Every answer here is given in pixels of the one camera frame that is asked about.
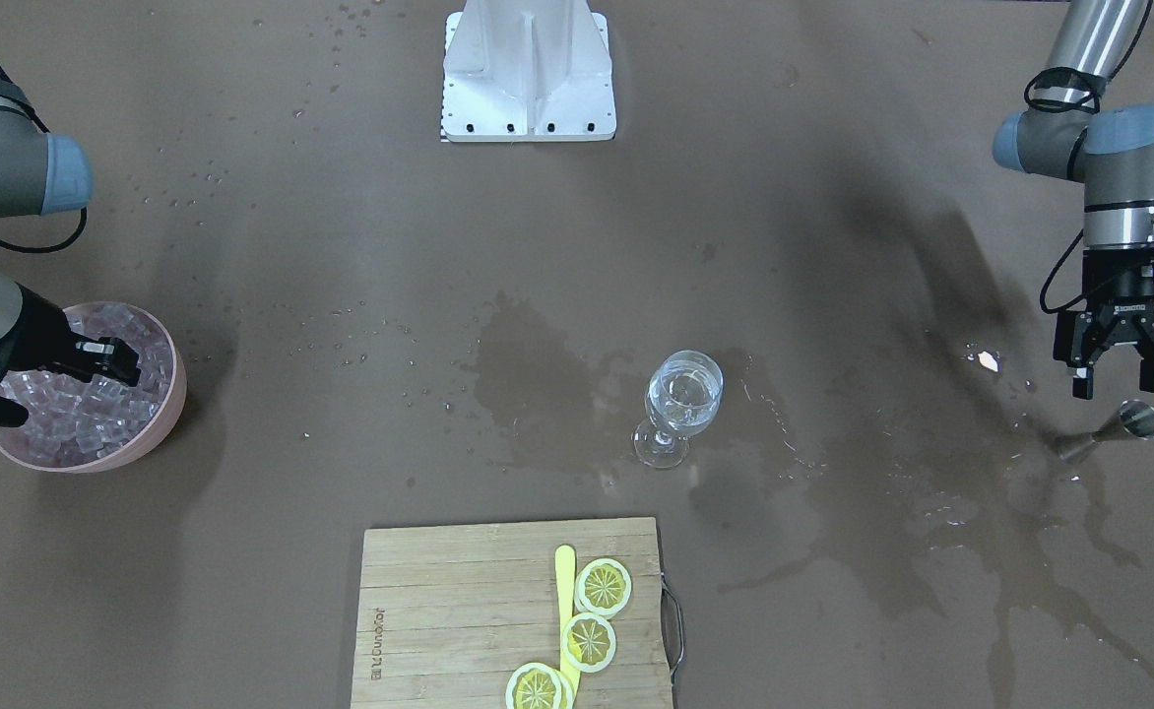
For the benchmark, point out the lemon slice near handle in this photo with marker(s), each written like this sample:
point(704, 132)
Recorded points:
point(603, 587)

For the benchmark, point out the pile of ice cubes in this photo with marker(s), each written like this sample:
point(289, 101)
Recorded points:
point(95, 414)

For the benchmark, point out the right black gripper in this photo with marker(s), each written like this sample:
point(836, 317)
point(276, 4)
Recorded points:
point(38, 330)

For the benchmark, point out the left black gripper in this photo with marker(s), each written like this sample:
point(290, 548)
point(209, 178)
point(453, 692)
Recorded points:
point(1118, 306)

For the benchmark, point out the steel double jigger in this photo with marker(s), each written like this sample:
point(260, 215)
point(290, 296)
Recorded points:
point(1133, 421)

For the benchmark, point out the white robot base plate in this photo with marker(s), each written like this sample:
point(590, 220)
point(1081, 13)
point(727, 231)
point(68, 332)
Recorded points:
point(527, 72)

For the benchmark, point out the yellow plastic knife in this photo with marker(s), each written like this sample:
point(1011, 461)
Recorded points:
point(565, 575)

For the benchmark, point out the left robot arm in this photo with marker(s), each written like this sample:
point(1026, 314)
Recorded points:
point(1065, 133)

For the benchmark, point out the middle lemon slice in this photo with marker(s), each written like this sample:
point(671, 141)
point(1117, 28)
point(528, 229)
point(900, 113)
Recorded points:
point(587, 643)

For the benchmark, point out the clear wine glass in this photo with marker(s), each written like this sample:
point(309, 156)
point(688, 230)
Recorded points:
point(681, 400)

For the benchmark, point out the bamboo cutting board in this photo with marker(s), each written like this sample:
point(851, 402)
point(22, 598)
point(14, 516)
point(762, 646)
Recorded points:
point(447, 613)

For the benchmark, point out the far lemon slice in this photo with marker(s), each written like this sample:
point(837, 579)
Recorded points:
point(537, 685)

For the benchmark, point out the pink bowl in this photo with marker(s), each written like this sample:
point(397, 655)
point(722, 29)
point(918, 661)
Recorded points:
point(159, 418)

